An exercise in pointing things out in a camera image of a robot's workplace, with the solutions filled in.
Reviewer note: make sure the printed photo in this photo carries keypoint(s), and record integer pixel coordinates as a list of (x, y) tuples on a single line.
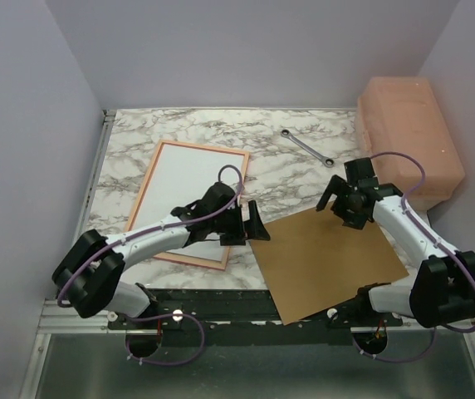
[(183, 187)]

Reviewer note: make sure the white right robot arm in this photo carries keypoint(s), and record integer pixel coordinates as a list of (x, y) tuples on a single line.
[(442, 292)]

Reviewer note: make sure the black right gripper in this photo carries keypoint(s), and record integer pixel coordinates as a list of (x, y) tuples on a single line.
[(353, 219)]

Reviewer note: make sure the aluminium extrusion rail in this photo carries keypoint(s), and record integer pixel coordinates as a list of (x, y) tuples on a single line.
[(57, 320)]

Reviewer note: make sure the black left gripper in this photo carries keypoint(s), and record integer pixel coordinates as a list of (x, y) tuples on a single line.
[(251, 229)]

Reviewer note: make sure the silver ratchet wrench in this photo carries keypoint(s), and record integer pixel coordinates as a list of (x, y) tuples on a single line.
[(326, 161)]

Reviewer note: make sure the translucent orange plastic box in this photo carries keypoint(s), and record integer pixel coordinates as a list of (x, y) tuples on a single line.
[(401, 114)]

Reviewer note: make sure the brown backing board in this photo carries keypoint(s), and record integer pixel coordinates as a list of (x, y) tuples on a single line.
[(312, 262)]

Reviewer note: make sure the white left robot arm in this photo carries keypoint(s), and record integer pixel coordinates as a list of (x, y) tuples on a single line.
[(88, 278)]

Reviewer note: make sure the pink photo frame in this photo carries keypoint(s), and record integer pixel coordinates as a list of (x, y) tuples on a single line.
[(146, 187)]

